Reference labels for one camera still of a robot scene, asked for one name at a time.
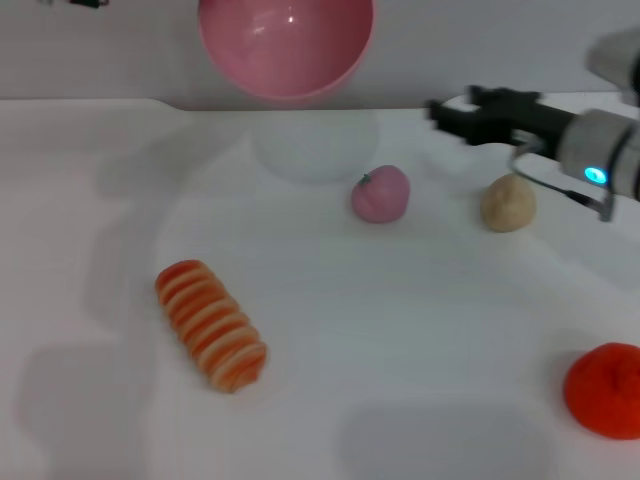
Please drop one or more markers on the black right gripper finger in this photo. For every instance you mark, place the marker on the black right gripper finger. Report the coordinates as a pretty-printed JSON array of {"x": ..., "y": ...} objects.
[
  {"x": 452, "y": 125},
  {"x": 475, "y": 95}
]

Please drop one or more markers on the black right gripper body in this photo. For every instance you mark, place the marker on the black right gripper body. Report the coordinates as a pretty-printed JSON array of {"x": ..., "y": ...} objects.
[{"x": 525, "y": 117}]

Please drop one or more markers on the pink plastic bowl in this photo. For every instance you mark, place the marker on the pink plastic bowl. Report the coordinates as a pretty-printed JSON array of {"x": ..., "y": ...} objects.
[{"x": 285, "y": 45}]

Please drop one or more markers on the orange striped long bread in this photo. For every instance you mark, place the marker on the orange striped long bread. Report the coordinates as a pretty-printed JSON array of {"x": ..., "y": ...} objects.
[{"x": 212, "y": 325}]

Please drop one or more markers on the beige potato toy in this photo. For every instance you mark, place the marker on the beige potato toy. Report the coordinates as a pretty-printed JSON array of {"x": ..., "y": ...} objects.
[{"x": 507, "y": 205}]

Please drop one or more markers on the pink peach toy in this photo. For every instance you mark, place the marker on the pink peach toy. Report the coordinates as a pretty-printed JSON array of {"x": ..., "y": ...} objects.
[{"x": 382, "y": 195}]

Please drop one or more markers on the red orange round toy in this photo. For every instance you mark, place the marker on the red orange round toy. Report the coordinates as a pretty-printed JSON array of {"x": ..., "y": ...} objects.
[{"x": 605, "y": 395}]

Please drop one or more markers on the right wrist camera housing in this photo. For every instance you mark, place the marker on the right wrist camera housing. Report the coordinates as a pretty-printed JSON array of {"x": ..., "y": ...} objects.
[{"x": 615, "y": 60}]

